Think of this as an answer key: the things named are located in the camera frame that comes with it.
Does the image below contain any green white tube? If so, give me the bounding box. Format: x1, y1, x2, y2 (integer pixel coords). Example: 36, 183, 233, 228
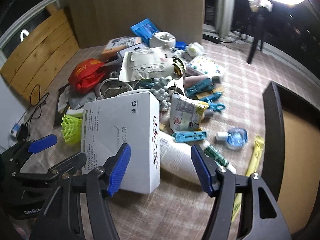
200, 140, 236, 174

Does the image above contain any white bottle blue cap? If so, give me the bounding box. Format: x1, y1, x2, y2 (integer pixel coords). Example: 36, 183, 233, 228
159, 131, 200, 185

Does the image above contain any yellow shuttlecock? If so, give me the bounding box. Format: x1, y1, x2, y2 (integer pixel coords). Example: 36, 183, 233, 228
61, 115, 82, 145

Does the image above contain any small blue liquid bottle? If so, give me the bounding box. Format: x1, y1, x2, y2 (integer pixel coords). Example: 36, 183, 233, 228
216, 128, 248, 151

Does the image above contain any white cardboard box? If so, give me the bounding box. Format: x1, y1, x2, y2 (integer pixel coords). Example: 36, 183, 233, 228
81, 91, 160, 194

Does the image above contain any snack packet white yellow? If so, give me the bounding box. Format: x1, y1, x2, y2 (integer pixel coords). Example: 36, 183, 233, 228
169, 94, 208, 133

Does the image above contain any grey ball massager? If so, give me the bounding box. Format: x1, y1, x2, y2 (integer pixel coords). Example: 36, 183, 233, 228
149, 75, 173, 112

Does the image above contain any red fabric bag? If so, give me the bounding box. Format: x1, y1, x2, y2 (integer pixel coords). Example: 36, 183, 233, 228
68, 58, 107, 94

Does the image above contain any white torn mailer pouch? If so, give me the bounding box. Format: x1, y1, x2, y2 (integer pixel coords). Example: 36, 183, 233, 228
119, 47, 174, 82

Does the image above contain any blue flat test kit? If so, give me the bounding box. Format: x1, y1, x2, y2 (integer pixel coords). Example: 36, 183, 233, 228
172, 131, 207, 143

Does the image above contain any yellow long wrapper stick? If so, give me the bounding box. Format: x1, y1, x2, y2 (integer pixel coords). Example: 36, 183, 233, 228
231, 134, 265, 222

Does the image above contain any wooden board panel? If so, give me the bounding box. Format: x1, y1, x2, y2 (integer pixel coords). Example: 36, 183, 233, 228
1, 9, 79, 103

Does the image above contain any metal bowl strainer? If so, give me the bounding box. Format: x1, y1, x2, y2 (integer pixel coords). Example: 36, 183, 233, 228
97, 77, 133, 100

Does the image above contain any large teal clothespin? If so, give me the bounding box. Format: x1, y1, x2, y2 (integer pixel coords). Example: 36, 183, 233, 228
185, 78, 215, 97

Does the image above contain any black storage tray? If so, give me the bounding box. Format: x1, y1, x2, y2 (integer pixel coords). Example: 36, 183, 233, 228
262, 81, 319, 239

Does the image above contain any dotted tissue pack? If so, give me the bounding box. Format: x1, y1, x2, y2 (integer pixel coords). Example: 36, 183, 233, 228
186, 56, 226, 77

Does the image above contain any orange white box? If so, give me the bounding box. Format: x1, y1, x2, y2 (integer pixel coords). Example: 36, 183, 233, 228
100, 36, 142, 61

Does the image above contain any black power strip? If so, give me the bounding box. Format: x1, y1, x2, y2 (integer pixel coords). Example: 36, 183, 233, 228
202, 34, 221, 44

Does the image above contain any white round tape dispenser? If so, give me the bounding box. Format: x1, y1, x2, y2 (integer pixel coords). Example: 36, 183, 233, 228
149, 31, 176, 50

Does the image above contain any blue foil pouch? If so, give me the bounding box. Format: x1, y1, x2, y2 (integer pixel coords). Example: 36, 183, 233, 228
130, 18, 159, 46

